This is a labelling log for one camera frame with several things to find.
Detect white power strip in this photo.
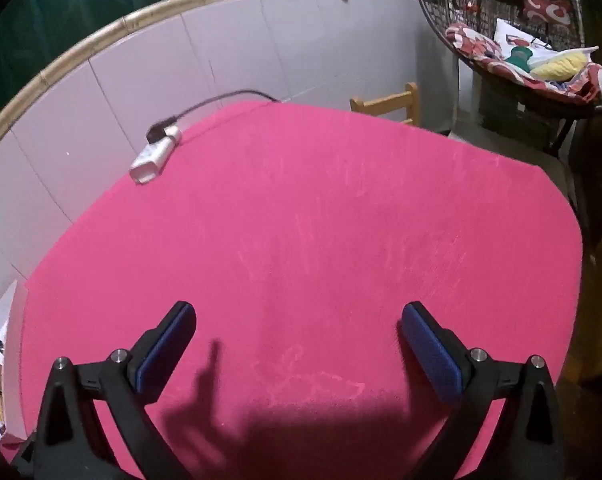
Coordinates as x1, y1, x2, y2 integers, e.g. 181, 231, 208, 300
130, 125, 182, 184

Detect pink table cloth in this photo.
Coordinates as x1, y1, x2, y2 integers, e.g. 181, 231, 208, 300
20, 103, 583, 479

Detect red patterned cushion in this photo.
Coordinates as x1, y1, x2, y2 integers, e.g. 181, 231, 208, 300
445, 20, 602, 105

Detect wooden chair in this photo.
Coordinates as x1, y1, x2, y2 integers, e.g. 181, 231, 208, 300
350, 82, 421, 127

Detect yellow pillow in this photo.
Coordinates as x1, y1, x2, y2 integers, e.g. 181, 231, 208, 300
530, 51, 589, 82

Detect green plush toy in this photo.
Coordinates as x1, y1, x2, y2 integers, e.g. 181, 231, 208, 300
506, 46, 533, 74

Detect wicker hanging chair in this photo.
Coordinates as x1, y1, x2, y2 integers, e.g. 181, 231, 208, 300
419, 0, 602, 155

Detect black plug and cable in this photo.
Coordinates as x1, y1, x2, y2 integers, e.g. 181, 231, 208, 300
146, 89, 282, 144

